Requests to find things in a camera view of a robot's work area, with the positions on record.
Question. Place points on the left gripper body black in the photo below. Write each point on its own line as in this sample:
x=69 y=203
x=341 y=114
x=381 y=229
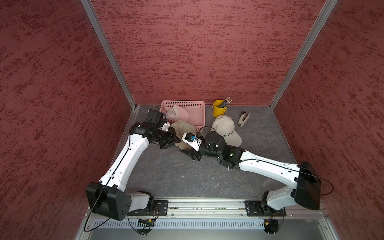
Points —
x=164 y=138

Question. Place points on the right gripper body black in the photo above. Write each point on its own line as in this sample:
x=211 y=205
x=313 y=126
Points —
x=205 y=150

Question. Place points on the beige baseball cap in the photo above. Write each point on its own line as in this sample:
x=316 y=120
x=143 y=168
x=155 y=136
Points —
x=181 y=128

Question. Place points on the white Colorado baseball cap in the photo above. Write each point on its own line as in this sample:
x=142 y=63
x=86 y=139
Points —
x=225 y=127

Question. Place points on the pink cloth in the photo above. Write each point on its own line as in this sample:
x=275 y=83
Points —
x=177 y=113

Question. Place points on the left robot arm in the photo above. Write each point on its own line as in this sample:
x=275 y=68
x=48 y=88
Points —
x=107 y=197

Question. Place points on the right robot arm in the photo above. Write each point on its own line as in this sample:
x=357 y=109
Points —
x=302 y=186

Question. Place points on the yellow pencil cup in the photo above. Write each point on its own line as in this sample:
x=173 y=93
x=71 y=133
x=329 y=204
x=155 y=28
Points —
x=217 y=111

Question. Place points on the pink plastic basket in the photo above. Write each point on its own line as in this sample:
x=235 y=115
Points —
x=196 y=109

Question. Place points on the beige stapler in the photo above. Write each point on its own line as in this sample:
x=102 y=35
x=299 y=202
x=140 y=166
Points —
x=243 y=119

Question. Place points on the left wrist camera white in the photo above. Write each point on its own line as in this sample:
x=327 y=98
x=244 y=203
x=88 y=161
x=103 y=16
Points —
x=166 y=126

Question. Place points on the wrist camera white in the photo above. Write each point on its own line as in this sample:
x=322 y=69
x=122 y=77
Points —
x=166 y=126
x=193 y=141

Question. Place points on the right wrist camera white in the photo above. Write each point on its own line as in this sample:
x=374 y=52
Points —
x=193 y=141

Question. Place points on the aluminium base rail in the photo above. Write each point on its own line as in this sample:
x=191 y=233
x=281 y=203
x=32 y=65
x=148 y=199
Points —
x=219 y=208

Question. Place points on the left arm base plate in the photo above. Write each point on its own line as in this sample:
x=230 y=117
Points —
x=156 y=208

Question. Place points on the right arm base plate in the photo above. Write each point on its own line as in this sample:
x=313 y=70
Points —
x=255 y=208

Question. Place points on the left corner aluminium post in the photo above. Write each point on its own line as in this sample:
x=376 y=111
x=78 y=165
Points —
x=97 y=26

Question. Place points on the corner aluminium post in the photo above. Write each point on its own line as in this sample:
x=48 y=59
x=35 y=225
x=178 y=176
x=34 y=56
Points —
x=320 y=21
x=97 y=26

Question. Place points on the right corner aluminium post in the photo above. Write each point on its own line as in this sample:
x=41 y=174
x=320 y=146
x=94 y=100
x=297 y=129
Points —
x=320 y=21

